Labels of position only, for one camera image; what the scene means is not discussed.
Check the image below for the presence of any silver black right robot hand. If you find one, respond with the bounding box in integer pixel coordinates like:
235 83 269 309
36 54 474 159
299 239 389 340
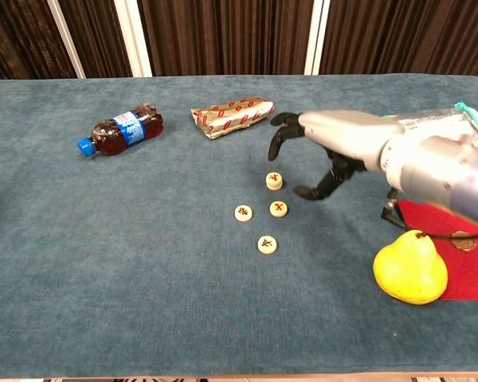
267 109 404 201

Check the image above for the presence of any teal edged food package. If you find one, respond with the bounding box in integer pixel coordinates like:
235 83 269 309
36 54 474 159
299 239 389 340
378 101 478 151

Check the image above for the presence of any gold red snack packet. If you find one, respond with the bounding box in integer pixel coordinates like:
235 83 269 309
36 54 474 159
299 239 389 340
190 95 276 141

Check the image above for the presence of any dark brown curtain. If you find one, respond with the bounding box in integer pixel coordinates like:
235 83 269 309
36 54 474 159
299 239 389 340
0 0 478 80

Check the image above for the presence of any yellow pear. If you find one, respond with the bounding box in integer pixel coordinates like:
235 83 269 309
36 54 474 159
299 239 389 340
373 229 449 306

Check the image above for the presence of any red envelope with gold seal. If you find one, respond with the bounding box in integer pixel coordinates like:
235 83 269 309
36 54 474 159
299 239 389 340
396 198 478 302

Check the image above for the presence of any cola bottle with blue label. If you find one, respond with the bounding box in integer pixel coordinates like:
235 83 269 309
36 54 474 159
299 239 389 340
76 103 165 158

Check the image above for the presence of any teal velvet tablecloth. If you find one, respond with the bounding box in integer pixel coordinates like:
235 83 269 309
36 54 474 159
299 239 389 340
0 74 478 379

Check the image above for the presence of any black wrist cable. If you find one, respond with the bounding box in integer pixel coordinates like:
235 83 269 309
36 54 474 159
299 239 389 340
382 189 478 242

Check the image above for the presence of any wide white screen post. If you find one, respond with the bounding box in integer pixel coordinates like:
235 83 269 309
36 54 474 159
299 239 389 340
113 0 154 78
304 0 331 76

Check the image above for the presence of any thin white screen post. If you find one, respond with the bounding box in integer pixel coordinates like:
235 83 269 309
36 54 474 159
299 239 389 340
46 0 87 80

